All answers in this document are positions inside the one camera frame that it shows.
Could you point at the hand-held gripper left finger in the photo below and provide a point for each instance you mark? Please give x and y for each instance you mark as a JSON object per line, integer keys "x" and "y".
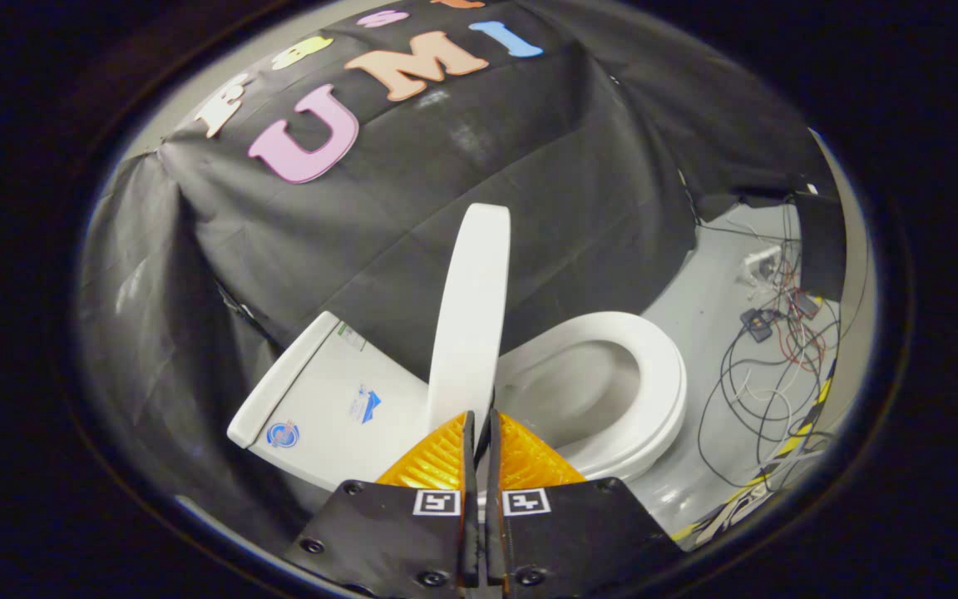
{"x": 471, "y": 499}

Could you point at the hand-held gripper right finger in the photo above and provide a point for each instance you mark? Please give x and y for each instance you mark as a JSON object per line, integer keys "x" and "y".
{"x": 493, "y": 499}

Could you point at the white toilet lid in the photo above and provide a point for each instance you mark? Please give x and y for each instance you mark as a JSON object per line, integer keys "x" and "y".
{"x": 472, "y": 316}

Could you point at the white toilet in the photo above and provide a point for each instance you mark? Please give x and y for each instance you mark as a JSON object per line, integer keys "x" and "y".
{"x": 329, "y": 391}

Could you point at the white toilet seat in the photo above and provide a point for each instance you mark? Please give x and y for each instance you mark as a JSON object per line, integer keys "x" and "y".
{"x": 664, "y": 374}

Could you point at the yellow black hazard tape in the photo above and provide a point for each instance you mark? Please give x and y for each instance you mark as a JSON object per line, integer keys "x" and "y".
{"x": 787, "y": 449}

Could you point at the black power adapter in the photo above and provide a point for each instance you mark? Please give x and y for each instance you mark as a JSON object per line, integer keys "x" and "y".
{"x": 758, "y": 324}

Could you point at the black backdrop cloth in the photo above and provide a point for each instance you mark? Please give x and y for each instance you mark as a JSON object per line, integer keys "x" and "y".
{"x": 462, "y": 166}

